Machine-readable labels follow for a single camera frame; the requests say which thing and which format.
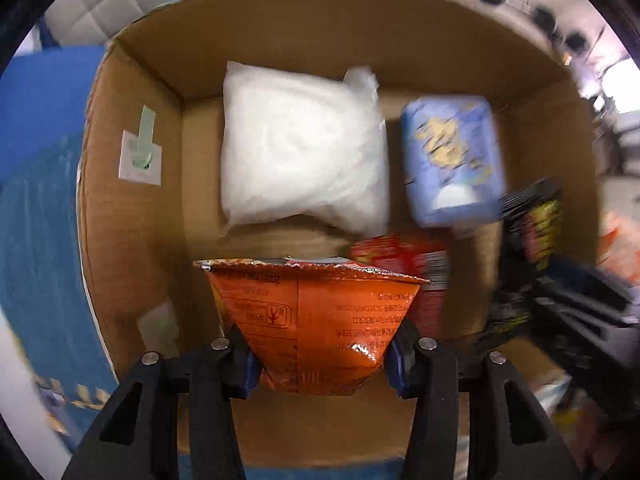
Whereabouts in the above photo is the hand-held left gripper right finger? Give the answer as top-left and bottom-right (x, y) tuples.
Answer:
(385, 317), (581, 480)

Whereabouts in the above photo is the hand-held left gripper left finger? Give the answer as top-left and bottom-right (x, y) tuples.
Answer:
(61, 322), (263, 480)

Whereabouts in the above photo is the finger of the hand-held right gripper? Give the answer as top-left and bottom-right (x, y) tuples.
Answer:
(545, 255), (638, 313)
(532, 297), (640, 356)

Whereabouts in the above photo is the black wipes packet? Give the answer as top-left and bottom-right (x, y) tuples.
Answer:
(475, 177), (566, 356)

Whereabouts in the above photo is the orange snack packet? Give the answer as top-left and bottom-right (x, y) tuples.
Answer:
(194, 257), (433, 397)

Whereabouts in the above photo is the red snack packet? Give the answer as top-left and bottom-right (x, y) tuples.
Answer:
(347, 234), (451, 341)

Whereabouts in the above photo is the cardboard box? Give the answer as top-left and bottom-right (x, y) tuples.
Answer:
(75, 0), (601, 471)

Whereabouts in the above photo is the light blue snack packet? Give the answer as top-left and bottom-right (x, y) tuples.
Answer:
(400, 95), (507, 228)

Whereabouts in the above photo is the white plastic bag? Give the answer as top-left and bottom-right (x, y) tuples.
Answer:
(220, 60), (391, 236)

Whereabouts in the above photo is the orange floral blanket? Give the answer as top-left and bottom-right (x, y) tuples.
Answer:
(597, 210), (640, 281)

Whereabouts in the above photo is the blue striped blanket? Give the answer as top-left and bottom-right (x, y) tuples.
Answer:
(0, 135), (416, 480)

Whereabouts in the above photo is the blue foam cushion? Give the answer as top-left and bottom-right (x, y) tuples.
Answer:
(0, 45), (108, 171)

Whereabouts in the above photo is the white quilted chair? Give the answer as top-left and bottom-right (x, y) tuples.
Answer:
(42, 0), (191, 48)

